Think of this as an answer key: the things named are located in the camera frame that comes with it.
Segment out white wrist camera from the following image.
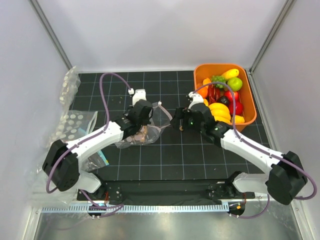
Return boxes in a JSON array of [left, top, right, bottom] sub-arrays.
[[132, 89, 147, 106], [187, 91, 204, 110]]

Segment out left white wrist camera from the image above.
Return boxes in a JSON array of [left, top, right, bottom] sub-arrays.
[[132, 89, 147, 106]]

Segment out purple cable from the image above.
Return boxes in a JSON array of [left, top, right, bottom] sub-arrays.
[[187, 82, 317, 220], [45, 72, 134, 218]]

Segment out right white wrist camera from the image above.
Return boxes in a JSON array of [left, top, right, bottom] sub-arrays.
[[187, 91, 204, 110]]

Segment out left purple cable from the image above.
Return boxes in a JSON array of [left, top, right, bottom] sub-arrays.
[[45, 72, 134, 218]]

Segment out yellow banana bunch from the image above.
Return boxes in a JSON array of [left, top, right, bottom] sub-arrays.
[[208, 102, 231, 124]]

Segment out pink dotted zip bag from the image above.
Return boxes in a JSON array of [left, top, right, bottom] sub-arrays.
[[115, 101, 173, 149]]

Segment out yellow lemon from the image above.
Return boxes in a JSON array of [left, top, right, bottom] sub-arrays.
[[232, 115, 246, 125]]

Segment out black grid mat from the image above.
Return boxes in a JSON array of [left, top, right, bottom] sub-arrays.
[[70, 70, 260, 181]]

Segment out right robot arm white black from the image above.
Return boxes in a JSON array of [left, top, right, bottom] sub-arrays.
[[170, 103, 308, 205]]

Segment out green apple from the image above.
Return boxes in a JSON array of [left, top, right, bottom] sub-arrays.
[[227, 77, 243, 92]]

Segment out dark purple fruit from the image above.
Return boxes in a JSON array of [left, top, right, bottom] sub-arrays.
[[217, 96, 230, 107]]

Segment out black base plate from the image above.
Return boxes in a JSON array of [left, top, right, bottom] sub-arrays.
[[88, 179, 255, 205]]

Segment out yellow mango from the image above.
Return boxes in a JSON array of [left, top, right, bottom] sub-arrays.
[[221, 68, 240, 81]]

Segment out white dotted bag upright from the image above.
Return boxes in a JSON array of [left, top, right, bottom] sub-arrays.
[[59, 66, 81, 112]]

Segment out brown longan cluster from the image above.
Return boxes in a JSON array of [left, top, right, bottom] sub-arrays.
[[125, 125, 151, 145]]

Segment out white slotted cable duct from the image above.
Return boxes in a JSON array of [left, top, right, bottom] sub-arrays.
[[41, 202, 229, 214]]

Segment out red chili peppers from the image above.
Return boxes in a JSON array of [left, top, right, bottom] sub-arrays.
[[207, 84, 221, 105]]

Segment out white dotted bag with items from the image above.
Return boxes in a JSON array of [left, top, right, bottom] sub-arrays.
[[45, 110, 98, 149]]

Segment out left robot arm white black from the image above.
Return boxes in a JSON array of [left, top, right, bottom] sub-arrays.
[[42, 99, 153, 200]]

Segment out red apple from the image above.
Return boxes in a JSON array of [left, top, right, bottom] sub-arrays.
[[228, 101, 244, 116]]

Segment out orange fruit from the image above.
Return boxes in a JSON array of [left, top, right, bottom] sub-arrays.
[[197, 87, 208, 99]]

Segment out orange plastic basket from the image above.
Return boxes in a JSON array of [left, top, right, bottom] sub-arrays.
[[193, 63, 257, 132]]

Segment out crumpled clear plastic bag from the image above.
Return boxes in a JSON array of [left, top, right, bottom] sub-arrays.
[[27, 159, 78, 207]]

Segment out green grapes bunch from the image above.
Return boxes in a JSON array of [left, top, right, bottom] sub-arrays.
[[210, 75, 227, 89]]

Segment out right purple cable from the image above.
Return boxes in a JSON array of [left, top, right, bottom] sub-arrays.
[[187, 82, 317, 220]]

